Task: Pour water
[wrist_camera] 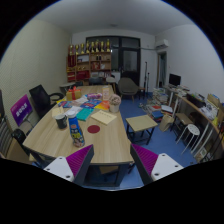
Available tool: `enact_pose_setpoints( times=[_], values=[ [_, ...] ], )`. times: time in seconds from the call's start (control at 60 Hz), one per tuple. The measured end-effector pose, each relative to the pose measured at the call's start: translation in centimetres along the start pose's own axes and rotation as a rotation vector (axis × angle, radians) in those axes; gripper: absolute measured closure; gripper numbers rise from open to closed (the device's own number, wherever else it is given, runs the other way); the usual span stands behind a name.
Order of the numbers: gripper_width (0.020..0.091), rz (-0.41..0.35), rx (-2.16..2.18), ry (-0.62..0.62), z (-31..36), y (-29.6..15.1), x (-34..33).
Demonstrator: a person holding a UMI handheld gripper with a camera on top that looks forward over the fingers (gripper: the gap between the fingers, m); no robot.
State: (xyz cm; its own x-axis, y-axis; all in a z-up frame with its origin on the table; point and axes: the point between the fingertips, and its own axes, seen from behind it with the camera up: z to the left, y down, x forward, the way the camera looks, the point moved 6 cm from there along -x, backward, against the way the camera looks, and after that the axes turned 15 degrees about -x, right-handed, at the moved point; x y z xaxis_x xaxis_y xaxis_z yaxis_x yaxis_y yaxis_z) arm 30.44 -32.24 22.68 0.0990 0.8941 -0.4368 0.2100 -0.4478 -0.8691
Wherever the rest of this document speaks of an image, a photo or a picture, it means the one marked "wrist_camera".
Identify colourful printed book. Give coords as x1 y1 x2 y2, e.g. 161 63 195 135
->
58 99 73 109

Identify orange book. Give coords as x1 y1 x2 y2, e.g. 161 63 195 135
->
94 100 111 112

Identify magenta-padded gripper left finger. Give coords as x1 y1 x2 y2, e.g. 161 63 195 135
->
43 143 95 187

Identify black slatted chair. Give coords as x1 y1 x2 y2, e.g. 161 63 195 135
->
0 114 33 164

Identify brown paper bag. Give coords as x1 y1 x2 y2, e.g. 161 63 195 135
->
158 113 175 133

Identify pile of books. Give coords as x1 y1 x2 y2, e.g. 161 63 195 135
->
146 87 174 121

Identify flat round red coaster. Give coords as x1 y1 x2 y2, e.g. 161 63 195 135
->
86 124 101 135

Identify white round stool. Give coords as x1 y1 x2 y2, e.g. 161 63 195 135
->
175 123 201 155

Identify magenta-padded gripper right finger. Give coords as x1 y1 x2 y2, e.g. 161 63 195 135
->
129 143 184 186

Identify white paper sheets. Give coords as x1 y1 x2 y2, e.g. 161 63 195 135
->
71 96 89 106

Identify black mug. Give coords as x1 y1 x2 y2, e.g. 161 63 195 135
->
54 113 69 130

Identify black computer monitor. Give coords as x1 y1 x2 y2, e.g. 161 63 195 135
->
168 73 182 88

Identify black office chair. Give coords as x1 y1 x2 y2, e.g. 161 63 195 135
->
28 84 64 119

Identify pink flowers in white pot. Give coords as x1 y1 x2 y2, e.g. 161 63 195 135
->
108 93 122 114

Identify blue printed book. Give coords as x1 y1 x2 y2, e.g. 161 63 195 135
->
79 98 103 110

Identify long wooden wall desk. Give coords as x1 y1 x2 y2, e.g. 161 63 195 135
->
166 85 224 161

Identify white air conditioner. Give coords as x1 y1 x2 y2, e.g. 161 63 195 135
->
154 38 170 50

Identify grey armchair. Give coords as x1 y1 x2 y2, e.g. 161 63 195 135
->
117 77 140 101

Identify wooden shelf unit with trophies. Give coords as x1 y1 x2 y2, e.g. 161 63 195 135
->
65 38 113 83

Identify blue drink bottle white cap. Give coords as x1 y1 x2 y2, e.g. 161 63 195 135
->
67 110 86 148

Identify white printed booklet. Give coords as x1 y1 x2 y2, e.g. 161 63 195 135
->
64 105 83 118

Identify purple sign board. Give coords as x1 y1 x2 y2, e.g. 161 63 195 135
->
9 94 34 128

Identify small wooden side table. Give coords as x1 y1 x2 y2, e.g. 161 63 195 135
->
125 114 159 145

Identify teal book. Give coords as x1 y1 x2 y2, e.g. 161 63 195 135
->
75 107 95 122

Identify yellow manila envelope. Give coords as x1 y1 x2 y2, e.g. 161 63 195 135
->
90 109 118 126

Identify black tripod stand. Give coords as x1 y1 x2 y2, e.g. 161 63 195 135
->
143 61 151 94

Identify pink canister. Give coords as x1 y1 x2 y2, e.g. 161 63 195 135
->
102 85 111 102

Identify yellow gift box red ribbon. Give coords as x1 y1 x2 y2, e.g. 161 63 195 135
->
65 86 83 102

